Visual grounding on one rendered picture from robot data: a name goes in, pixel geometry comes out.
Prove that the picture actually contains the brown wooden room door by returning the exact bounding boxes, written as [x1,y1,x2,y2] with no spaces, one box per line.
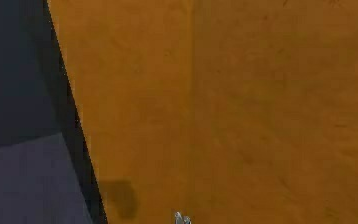
[42,0,358,224]

